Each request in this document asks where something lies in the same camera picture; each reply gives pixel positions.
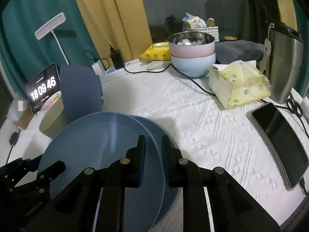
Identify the light blue plate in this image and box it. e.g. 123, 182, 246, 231
37, 112, 166, 232
125, 116, 181, 231

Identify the black smartphone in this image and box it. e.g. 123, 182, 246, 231
248, 103, 308, 190

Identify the tablet showing clock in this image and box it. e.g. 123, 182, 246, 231
26, 63, 60, 114

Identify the yellow wipes packet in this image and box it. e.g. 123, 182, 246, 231
139, 42, 171, 61

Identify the pink steel-lined bowl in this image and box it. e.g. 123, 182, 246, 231
168, 32, 215, 58

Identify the cream bowl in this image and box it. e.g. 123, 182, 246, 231
39, 98, 69, 139

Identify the white desk lamp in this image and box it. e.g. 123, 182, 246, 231
35, 12, 70, 65

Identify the yellow curtain left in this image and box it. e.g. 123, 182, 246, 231
76, 0, 152, 62

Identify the white charger adapter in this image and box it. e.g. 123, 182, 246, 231
92, 60, 106, 78

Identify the light blue bowl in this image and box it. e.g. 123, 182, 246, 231
171, 52, 216, 78

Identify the teal curtain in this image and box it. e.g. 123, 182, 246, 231
292, 0, 309, 100
1, 0, 98, 96

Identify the steel thermos flask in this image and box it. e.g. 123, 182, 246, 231
265, 22, 303, 104

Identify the teal curtain left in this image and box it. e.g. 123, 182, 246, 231
1, 0, 98, 96

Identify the grey folded cloth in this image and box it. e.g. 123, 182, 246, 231
215, 40, 265, 64

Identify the small white box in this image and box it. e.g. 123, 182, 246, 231
18, 100, 28, 112

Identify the yellow tissue pack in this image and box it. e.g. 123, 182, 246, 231
208, 60, 271, 109

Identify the teal curtain right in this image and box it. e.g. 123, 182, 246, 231
292, 0, 309, 100

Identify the white storage basket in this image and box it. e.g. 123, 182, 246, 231
182, 13, 219, 42

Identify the pink strawberry bowl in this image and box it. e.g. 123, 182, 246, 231
41, 91, 61, 112

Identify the large dark blue bowl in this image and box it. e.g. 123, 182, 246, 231
60, 65, 104, 123

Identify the black charging cable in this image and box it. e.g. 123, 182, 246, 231
83, 50, 218, 97

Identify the white power strip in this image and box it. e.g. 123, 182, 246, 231
99, 59, 172, 84

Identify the yellow curtain right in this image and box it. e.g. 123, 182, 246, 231
277, 0, 297, 31

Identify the black charger adapter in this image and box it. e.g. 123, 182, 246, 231
110, 45, 125, 70

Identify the cardboard box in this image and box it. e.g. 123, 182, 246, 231
13, 107, 34, 131

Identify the white textured tablecloth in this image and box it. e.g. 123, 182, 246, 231
0, 62, 309, 226

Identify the light blue plate front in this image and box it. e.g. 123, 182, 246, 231
125, 116, 181, 231

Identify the yellow curtain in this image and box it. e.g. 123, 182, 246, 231
76, 0, 152, 62
277, 0, 297, 31

